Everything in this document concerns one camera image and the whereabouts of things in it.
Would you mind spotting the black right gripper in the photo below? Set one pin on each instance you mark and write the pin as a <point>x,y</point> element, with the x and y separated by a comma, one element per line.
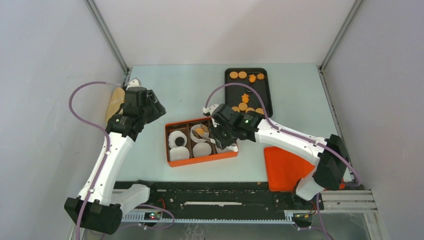
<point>213,131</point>

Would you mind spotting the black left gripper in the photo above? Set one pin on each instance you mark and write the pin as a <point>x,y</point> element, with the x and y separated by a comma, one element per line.
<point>158,109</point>

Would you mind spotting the metal tongs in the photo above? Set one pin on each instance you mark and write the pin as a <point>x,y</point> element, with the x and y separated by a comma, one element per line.
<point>203,134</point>

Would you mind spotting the black cookie tray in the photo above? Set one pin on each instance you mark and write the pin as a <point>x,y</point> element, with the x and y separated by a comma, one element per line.
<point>257,97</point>

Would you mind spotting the round orange cookie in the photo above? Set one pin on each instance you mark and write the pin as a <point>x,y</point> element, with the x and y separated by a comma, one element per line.
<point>233,75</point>
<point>242,107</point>
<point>250,109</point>
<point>260,111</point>
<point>242,74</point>
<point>236,109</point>
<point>199,131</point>

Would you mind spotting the orange cookie box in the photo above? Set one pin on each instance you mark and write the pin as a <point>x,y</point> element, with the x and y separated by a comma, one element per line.
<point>189,142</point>

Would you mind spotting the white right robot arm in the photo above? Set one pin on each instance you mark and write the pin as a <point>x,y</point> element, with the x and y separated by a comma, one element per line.
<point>301,144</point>

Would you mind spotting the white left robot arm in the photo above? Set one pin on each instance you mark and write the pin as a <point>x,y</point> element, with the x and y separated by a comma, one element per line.
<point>96,207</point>

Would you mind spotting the white paper cup liner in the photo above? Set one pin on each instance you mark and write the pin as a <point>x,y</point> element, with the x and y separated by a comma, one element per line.
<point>173,135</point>
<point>231,148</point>
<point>197,136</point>
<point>179,153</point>
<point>201,149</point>

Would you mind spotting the yellow cloth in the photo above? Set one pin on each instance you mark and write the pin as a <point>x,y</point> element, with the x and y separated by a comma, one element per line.
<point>116,99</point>

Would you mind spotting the star orange cookie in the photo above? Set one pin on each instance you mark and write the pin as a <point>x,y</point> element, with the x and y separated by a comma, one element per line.
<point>245,98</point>

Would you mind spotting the small flower orange cookie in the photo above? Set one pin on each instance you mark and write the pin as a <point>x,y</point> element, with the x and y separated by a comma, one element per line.
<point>260,76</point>

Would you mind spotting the orange box lid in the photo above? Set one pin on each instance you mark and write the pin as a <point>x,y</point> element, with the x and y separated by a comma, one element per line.
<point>287,171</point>

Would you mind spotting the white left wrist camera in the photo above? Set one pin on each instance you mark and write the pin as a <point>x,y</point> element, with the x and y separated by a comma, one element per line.
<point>134,83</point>

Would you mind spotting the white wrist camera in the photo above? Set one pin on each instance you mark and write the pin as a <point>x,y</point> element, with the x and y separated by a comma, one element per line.
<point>208,111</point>
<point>134,83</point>

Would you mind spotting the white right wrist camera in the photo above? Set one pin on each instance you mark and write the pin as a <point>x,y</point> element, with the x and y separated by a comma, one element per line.
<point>208,111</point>

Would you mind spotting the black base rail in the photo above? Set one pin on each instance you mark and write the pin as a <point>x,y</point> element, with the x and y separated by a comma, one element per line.
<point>221,202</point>

